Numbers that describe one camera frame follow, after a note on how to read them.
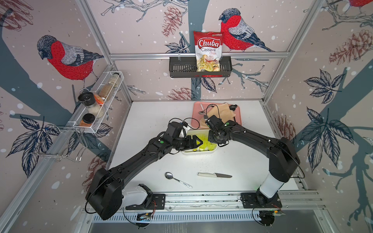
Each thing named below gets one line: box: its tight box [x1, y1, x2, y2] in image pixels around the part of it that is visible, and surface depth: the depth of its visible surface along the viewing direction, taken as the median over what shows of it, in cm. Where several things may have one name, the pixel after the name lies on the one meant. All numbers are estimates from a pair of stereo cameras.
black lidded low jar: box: [79, 113, 96, 127], surface depth 61 cm
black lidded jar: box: [77, 91, 97, 108], surface depth 66 cm
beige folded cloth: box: [199, 102, 236, 129], surface depth 114 cm
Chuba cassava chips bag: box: [193, 31, 224, 72], surface depth 85 cm
